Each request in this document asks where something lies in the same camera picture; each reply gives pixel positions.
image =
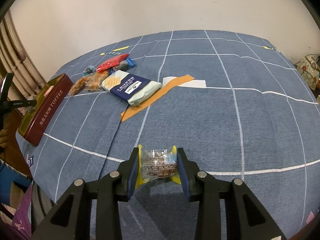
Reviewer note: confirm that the clear fried dough twist packet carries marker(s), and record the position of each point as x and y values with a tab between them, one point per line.
97	79
78	85

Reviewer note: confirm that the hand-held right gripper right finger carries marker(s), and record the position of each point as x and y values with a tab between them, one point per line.
184	175

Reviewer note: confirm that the navy and white packet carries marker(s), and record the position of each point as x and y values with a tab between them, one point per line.
130	86

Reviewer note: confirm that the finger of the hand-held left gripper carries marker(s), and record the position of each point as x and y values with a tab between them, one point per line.
18	103
9	80

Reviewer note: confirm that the floral fabric bag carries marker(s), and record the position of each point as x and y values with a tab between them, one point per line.
308	71

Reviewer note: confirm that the white paper piece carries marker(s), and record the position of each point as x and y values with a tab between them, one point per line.
197	83

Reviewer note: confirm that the small blue snack packet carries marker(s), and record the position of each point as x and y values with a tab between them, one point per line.
88	70

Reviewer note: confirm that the blue-edged clear snack packet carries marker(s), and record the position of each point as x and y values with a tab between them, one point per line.
123	66

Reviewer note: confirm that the purple bag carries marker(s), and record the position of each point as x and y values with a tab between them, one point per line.
22	212

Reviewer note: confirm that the blue grid bed sheet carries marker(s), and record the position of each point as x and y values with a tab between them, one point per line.
237	130

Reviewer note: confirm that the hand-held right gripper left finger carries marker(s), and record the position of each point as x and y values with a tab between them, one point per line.
132	173

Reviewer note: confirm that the red snack packet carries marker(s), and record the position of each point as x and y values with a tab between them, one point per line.
110	63

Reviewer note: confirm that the yellow-edged clear snack packet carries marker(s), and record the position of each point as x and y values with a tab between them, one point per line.
157	165

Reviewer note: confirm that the blue box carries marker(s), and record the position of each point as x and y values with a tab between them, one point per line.
7	185

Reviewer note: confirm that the dark red tin box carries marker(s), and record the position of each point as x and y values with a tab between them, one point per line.
47	112

